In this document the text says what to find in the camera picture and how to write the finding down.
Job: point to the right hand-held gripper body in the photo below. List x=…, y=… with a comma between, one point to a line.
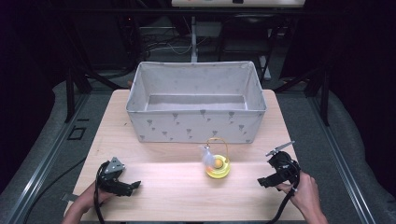
x=285, y=168

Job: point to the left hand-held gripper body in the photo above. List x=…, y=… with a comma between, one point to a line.
x=113, y=180

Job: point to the yellow cat toy with feather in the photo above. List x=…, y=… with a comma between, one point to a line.
x=219, y=169

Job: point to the grey printed fabric storage box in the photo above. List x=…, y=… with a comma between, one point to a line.
x=196, y=126

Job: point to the person's left hand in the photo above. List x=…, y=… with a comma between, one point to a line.
x=93, y=196

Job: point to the person's right hand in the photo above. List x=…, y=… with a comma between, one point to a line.
x=303, y=193

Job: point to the grey tape strip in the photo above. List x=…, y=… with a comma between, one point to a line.
x=69, y=197

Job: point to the black metal stand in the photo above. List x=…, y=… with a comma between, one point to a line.
x=323, y=93
x=73, y=84

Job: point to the metal floor rail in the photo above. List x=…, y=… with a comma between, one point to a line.
x=339, y=158
x=43, y=165

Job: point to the white stand post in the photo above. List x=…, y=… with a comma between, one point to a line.
x=194, y=40

